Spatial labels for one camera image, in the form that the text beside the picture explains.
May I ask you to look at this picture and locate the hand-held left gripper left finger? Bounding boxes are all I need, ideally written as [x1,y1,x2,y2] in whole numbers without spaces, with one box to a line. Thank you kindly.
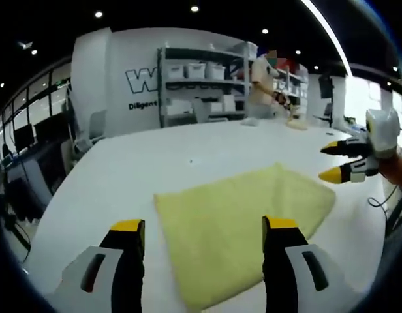
[61,219,146,313]

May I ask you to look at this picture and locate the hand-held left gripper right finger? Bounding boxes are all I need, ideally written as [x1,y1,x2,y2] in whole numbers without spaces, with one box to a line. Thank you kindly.
[261,215,347,313]

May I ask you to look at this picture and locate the yellow-green garment with dark sleeves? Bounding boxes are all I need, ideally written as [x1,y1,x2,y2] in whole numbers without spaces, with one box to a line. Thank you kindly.
[153,162,337,303]

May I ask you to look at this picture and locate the beige cloth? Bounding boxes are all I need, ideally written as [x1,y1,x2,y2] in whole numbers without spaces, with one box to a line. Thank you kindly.
[285,109,309,132]

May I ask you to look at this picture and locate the grey mesh chair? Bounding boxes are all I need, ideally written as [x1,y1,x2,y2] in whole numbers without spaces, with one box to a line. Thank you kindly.
[382,192,402,241]

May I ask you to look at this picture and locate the black monitor on stand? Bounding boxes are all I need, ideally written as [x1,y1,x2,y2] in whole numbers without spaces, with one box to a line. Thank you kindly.
[313,74,335,127]

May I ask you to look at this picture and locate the ceiling light strip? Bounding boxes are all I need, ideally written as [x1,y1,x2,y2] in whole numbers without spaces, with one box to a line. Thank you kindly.
[300,0,354,78]

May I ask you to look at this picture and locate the grey counter cabinet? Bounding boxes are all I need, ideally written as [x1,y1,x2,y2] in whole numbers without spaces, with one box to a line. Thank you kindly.
[7,142,70,216]

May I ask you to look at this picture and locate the light grey chair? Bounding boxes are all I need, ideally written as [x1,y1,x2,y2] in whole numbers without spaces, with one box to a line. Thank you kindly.
[89,109,108,140]

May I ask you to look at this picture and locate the black computer monitor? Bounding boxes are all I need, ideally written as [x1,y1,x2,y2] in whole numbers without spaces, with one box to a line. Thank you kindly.
[14,123,35,153]
[34,119,70,146]

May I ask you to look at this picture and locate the tall white stand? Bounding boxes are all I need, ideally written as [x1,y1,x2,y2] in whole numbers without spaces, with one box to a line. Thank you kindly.
[65,83,80,154]

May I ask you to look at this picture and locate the row of white storage bins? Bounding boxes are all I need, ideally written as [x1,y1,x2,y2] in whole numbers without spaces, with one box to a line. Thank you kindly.
[164,61,308,115]

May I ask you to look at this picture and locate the grey metal shelving unit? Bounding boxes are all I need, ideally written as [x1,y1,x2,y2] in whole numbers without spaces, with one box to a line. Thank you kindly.
[157,41,309,128]

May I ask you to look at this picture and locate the round ceiling spotlights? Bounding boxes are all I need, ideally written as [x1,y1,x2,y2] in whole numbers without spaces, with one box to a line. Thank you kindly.
[0,5,399,89]

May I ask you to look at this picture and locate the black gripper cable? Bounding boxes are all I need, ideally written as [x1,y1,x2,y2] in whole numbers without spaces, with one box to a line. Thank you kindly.
[368,182,399,209]

